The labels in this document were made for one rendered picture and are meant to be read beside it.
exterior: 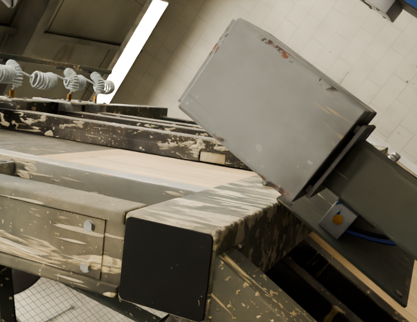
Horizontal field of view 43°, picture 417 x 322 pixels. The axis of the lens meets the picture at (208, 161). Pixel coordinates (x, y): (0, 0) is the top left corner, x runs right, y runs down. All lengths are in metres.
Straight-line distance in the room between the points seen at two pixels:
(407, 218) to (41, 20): 4.95
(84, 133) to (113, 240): 1.12
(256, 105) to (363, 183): 0.14
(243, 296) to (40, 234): 0.28
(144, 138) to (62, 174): 0.67
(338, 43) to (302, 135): 5.87
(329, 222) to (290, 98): 0.33
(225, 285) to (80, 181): 0.45
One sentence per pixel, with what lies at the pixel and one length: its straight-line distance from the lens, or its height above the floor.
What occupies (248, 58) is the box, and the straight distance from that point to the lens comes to 0.57.
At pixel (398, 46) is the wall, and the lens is 6.31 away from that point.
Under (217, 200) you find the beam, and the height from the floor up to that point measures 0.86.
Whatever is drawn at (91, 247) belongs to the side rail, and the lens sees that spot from 0.68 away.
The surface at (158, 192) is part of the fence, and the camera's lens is 0.90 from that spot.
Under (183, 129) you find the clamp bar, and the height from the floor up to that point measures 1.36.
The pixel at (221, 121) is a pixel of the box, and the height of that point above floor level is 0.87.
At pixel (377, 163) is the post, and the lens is 0.57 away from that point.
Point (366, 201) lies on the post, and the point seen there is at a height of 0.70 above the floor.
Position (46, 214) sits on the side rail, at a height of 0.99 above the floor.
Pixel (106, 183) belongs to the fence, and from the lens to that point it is 0.95.
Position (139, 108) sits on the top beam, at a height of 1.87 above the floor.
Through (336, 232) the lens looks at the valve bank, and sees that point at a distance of 0.84.
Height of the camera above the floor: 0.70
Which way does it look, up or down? 16 degrees up
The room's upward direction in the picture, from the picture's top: 49 degrees counter-clockwise
